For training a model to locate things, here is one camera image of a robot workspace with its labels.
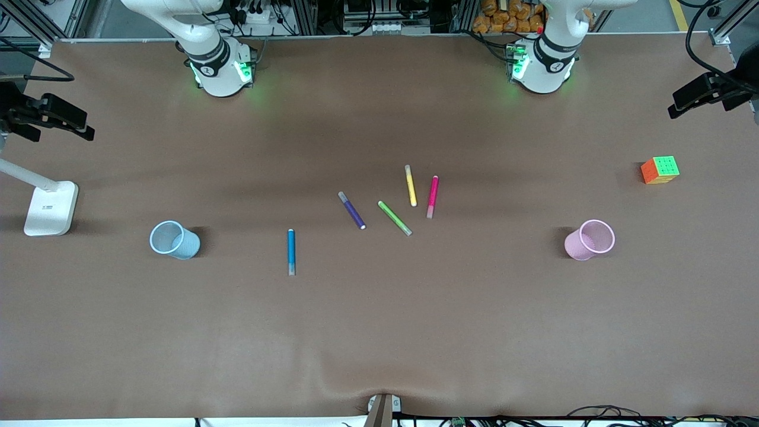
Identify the colourful puzzle cube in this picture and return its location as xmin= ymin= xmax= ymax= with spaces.
xmin=640 ymin=155 xmax=681 ymax=185

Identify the blue mesh cup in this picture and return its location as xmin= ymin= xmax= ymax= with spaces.
xmin=149 ymin=220 xmax=201 ymax=260

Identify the pink mesh cup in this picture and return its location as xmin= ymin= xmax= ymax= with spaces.
xmin=564 ymin=219 xmax=616 ymax=262

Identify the pile of orange bags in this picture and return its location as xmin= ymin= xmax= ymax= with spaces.
xmin=473 ymin=0 xmax=594 ymax=34

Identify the white power strip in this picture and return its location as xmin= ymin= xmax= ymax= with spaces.
xmin=234 ymin=5 xmax=279 ymax=26

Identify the purple marker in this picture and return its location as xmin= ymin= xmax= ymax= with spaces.
xmin=337 ymin=191 xmax=366 ymax=230

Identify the green marker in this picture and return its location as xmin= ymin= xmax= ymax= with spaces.
xmin=377 ymin=200 xmax=413 ymax=237

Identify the brown table mat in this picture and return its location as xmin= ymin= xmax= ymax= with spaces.
xmin=0 ymin=33 xmax=759 ymax=422

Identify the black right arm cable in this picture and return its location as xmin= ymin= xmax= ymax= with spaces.
xmin=0 ymin=37 xmax=75 ymax=82

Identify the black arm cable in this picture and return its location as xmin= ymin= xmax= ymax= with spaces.
xmin=685 ymin=0 xmax=759 ymax=93
xmin=0 ymin=37 xmax=75 ymax=82

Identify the aluminium frame post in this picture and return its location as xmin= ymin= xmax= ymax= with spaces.
xmin=0 ymin=0 xmax=90 ymax=58
xmin=709 ymin=0 xmax=759 ymax=47

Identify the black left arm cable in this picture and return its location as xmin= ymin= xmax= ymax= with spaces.
xmin=685 ymin=0 xmax=759 ymax=93

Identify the black cable bundle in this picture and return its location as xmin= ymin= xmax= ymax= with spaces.
xmin=566 ymin=405 xmax=759 ymax=427

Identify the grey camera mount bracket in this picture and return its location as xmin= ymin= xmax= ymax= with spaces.
xmin=365 ymin=393 xmax=401 ymax=427

